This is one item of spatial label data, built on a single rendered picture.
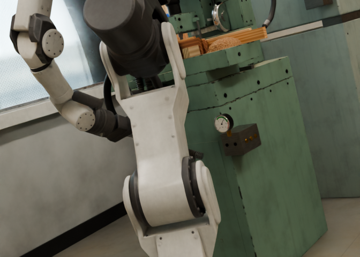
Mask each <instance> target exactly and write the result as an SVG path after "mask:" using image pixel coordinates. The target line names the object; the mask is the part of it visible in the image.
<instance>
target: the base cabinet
mask: <svg viewBox="0 0 360 257"><path fill-rule="evenodd" d="M221 114H229V115H230V116H231V117H232V119H233V121H234V126H233V128H234V127H236V126H238V125H246V124H254V123H257V127H258V131H259V135H260V140H261V145H260V146H259V147H257V148H255V149H253V150H251V151H250V152H248V153H246V154H245V155H234V156H225V153H224V149H223V144H222V140H221V136H220V134H222V133H220V132H219V131H218V130H217V129H216V128H215V126H214V119H215V117H216V116H218V115H221ZM184 128H185V134H186V140H187V146H188V149H190V150H191V149H192V150H195V151H198V152H201V153H203V154H204V157H203V159H202V160H200V159H197V158H196V160H195V162H196V161H202V162H203V163H204V165H205V167H207V168H208V169H209V171H210V174H211V177H212V181H213V185H214V189H215V194H216V198H217V202H218V205H219V209H220V214H221V222H220V224H219V225H218V229H217V236H216V241H215V246H214V251H213V256H212V257H302V256H303V255H304V254H305V253H306V252H307V251H308V250H309V249H310V248H311V246H312V245H313V244H314V243H315V242H316V241H317V240H318V239H319V238H320V237H321V236H322V235H323V234H324V233H325V232H326V231H327V230H328V228H327V223H326V219H325V214H324V210H323V205H322V202H321V197H320V193H319V188H318V184H317V179H316V174H315V171H314V167H313V162H312V157H311V153H310V149H309V144H308V139H307V136H306V131H305V127H304V122H303V118H302V113H301V109H300V106H299V101H298V96H297V92H296V87H295V83H294V78H293V77H289V78H286V79H284V80H282V81H279V82H277V83H275V84H272V85H270V86H267V87H265V88H263V89H260V90H258V91H256V92H253V93H251V94H248V95H246V96H243V97H241V98H239V99H236V100H234V101H231V102H229V103H227V104H224V105H222V106H220V107H215V108H208V109H202V110H195V111H189V112H187V114H186V119H185V123H184Z"/></svg>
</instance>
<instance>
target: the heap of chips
mask: <svg viewBox="0 0 360 257"><path fill-rule="evenodd" d="M240 44H243V43H242V42H241V41H240V40H239V39H236V38H233V37H225V38H222V39H218V40H216V41H215V42H213V43H212V44H211V45H210V46H209V47H208V52H207V53H209V52H214V51H218V50H222V49H226V48H230V47H234V46H237V45H240Z"/></svg>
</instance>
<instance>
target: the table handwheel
mask: <svg viewBox="0 0 360 257"><path fill-rule="evenodd" d="M150 80H151V81H152V83H153V85H154V89H158V88H163V87H167V86H168V85H166V84H162V82H161V80H160V78H159V77H158V75H156V76H153V77H150ZM129 90H130V94H131V95H132V94H139V93H143V92H147V91H148V90H144V91H140V90H137V89H135V90H131V88H130V87H129ZM103 96H104V102H105V105H106V108H107V110H109V111H111V112H113V114H114V115H116V114H117V112H116V110H115V108H114V105H113V101H112V98H111V81H110V79H109V77H108V74H106V77H105V80H104V85H103Z"/></svg>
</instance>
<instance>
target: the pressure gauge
mask: <svg viewBox="0 0 360 257"><path fill-rule="evenodd" d="M222 121H223V122H222ZM221 124H222V125H221ZM214 126H215V128H216V129H217V130H218V131H219V132H220V133H227V136H228V137H230V136H231V129H232V128H233V126H234V121H233V119H232V117H231V116H230V115H229V114H221V115H218V116H216V117H215V119H214Z"/></svg>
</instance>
